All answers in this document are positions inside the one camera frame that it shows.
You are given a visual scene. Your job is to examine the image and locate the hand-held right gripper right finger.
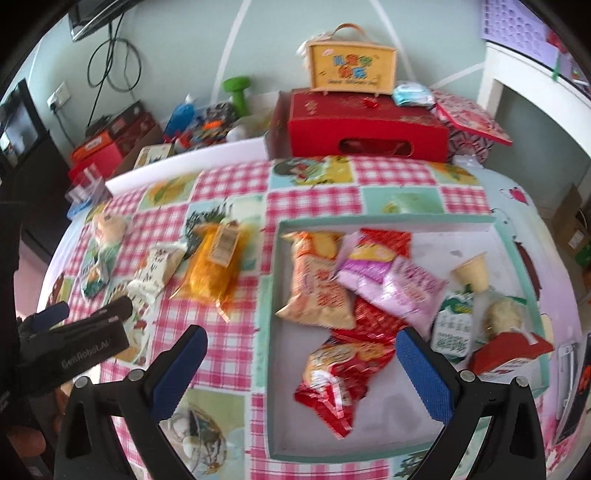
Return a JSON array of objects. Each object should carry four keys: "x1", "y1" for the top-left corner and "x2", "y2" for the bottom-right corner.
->
[{"x1": 394, "y1": 327, "x2": 548, "y2": 480}]

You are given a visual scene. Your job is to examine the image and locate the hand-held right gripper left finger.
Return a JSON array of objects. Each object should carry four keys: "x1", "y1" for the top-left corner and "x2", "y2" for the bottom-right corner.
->
[{"x1": 54, "y1": 323, "x2": 208, "y2": 480}]

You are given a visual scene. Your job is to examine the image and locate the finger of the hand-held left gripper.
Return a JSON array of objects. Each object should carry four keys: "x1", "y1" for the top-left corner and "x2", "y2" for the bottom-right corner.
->
[
  {"x1": 88, "y1": 295, "x2": 134, "y2": 326},
  {"x1": 18, "y1": 302, "x2": 70, "y2": 342}
]

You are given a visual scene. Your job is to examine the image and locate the small red snack packet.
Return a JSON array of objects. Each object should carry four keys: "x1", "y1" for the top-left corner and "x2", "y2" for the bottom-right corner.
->
[{"x1": 330, "y1": 298, "x2": 416, "y2": 342}]

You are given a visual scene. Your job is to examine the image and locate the large red snack packet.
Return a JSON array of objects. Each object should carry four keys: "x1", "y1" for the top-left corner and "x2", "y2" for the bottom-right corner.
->
[{"x1": 294, "y1": 337, "x2": 398, "y2": 439}]

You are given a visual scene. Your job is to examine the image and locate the red white-ended snack packet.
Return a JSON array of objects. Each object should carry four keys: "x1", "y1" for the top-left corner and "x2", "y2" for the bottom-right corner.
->
[{"x1": 468, "y1": 335, "x2": 555, "y2": 377}]

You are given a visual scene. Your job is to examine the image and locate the pink snack packet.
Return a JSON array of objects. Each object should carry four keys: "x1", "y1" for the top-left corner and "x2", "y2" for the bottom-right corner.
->
[
  {"x1": 369, "y1": 256, "x2": 448, "y2": 330},
  {"x1": 335, "y1": 231, "x2": 407, "y2": 301}
]

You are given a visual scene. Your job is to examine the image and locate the clear rice cracker packet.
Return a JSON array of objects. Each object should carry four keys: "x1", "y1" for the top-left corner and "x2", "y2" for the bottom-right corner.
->
[{"x1": 480, "y1": 288, "x2": 527, "y2": 342}]

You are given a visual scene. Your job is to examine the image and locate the teal cardboard tray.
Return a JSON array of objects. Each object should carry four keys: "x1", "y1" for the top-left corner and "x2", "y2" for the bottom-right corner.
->
[{"x1": 265, "y1": 217, "x2": 552, "y2": 462}]

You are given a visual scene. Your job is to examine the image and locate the small pudding cup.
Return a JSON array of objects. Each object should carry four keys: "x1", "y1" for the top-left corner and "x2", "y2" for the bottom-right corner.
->
[{"x1": 450, "y1": 251, "x2": 490, "y2": 294}]

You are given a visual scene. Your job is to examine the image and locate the person's left hand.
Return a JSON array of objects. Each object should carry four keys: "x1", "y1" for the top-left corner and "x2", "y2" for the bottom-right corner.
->
[{"x1": 0, "y1": 422, "x2": 47, "y2": 467}]

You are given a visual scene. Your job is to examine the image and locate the green cracker packet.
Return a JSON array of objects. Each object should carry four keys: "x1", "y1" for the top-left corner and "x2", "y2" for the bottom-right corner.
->
[{"x1": 79, "y1": 244, "x2": 116, "y2": 298}]

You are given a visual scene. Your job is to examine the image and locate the white green snack packet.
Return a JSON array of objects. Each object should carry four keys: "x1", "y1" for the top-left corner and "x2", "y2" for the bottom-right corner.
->
[{"x1": 127, "y1": 242, "x2": 188, "y2": 301}]

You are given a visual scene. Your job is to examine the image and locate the small green white packet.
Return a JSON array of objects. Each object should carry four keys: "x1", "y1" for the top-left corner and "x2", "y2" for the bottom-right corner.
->
[{"x1": 429, "y1": 291, "x2": 476, "y2": 363}]

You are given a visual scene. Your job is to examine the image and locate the round bun packet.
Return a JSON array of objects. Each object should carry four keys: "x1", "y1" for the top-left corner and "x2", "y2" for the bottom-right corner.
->
[{"x1": 92, "y1": 210, "x2": 130, "y2": 245}]

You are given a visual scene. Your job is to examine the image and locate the yellow cake packet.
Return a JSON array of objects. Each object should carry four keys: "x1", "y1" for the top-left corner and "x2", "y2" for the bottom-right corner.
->
[{"x1": 171, "y1": 222, "x2": 250, "y2": 308}]

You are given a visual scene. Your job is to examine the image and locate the clear plastic boxes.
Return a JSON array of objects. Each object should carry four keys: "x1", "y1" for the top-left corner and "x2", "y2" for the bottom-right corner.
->
[{"x1": 65, "y1": 168, "x2": 114, "y2": 206}]

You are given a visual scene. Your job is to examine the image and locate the black cabinet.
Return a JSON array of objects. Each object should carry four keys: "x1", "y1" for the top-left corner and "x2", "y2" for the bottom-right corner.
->
[{"x1": 0, "y1": 78, "x2": 75, "y2": 259}]

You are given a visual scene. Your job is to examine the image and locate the orange cracker packet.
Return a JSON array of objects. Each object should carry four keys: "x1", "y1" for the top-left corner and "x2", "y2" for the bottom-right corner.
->
[{"x1": 276, "y1": 231, "x2": 356, "y2": 328}]

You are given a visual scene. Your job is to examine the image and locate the silver metal tool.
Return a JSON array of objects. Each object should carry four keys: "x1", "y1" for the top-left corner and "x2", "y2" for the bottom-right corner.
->
[{"x1": 556, "y1": 342, "x2": 578, "y2": 423}]

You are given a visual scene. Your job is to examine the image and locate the red flat box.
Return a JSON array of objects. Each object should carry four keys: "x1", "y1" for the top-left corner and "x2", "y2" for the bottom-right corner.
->
[{"x1": 68, "y1": 148, "x2": 125, "y2": 185}]

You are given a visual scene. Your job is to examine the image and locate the pink checkered tablecloth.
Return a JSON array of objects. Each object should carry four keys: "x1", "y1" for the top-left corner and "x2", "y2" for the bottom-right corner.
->
[{"x1": 39, "y1": 154, "x2": 555, "y2": 480}]

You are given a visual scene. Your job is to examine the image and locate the pale printed carton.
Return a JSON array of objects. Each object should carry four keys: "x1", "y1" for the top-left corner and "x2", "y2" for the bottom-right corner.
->
[{"x1": 134, "y1": 144, "x2": 176, "y2": 169}]

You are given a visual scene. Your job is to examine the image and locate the white foam board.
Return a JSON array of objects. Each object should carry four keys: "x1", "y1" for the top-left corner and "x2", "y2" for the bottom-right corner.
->
[{"x1": 105, "y1": 138, "x2": 273, "y2": 197}]

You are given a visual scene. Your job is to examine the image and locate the orange box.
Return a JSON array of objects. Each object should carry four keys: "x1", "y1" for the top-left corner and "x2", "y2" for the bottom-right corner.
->
[{"x1": 71, "y1": 130, "x2": 116, "y2": 162}]

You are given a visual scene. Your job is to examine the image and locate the dark red box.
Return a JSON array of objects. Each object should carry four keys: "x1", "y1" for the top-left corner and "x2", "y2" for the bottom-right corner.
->
[{"x1": 108, "y1": 102, "x2": 160, "y2": 153}]

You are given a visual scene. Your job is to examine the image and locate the white floral tablecloth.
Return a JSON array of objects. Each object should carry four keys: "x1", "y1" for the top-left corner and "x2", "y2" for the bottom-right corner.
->
[{"x1": 480, "y1": 166, "x2": 591, "y2": 462}]

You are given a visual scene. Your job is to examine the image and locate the black screen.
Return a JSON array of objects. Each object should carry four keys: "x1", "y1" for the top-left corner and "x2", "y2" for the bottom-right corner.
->
[{"x1": 0, "y1": 78, "x2": 47, "y2": 167}]

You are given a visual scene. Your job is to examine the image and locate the blue bottle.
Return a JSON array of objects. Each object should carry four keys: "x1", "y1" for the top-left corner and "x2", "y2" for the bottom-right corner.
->
[{"x1": 164, "y1": 95, "x2": 199, "y2": 139}]

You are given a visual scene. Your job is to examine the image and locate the colourful printed bag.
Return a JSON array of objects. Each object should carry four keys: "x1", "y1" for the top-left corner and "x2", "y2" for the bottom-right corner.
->
[{"x1": 182, "y1": 104, "x2": 241, "y2": 148}]

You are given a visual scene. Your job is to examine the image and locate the cardboard box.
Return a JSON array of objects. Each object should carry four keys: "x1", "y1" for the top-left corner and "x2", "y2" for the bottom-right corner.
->
[{"x1": 551, "y1": 185, "x2": 591, "y2": 268}]

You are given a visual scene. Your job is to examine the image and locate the red patterned tin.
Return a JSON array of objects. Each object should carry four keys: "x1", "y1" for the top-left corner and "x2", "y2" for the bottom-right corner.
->
[{"x1": 434, "y1": 90, "x2": 514, "y2": 162}]

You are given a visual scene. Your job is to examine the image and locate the red gift box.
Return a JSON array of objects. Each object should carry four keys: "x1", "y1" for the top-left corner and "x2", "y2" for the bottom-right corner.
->
[{"x1": 270, "y1": 90, "x2": 450, "y2": 162}]

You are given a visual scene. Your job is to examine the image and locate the light blue packet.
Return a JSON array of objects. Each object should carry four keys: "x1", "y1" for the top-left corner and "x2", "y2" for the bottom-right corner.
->
[{"x1": 392, "y1": 83, "x2": 435, "y2": 108}]

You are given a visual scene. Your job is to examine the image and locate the yellow carry box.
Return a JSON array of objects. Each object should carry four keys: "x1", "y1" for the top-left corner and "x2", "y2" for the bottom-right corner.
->
[{"x1": 298, "y1": 23, "x2": 399, "y2": 95}]

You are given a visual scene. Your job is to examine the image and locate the white side table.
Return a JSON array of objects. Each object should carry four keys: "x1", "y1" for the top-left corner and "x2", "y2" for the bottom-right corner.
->
[{"x1": 478, "y1": 39, "x2": 591, "y2": 167}]

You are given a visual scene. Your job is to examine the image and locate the purple plastic basket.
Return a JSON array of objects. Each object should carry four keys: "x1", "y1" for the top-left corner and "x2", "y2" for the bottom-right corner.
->
[{"x1": 480, "y1": 0, "x2": 561, "y2": 61}]

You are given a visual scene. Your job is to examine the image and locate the wall socket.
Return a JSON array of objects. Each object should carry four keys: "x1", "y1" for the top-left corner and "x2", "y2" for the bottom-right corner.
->
[{"x1": 47, "y1": 83, "x2": 71, "y2": 112}]

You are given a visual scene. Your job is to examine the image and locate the black cable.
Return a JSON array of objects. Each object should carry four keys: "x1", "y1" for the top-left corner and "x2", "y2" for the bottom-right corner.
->
[{"x1": 85, "y1": 25, "x2": 141, "y2": 130}]

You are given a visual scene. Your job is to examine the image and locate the black flat wall device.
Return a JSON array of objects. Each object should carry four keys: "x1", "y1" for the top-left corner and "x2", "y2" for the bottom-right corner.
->
[{"x1": 69, "y1": 0, "x2": 139, "y2": 42}]

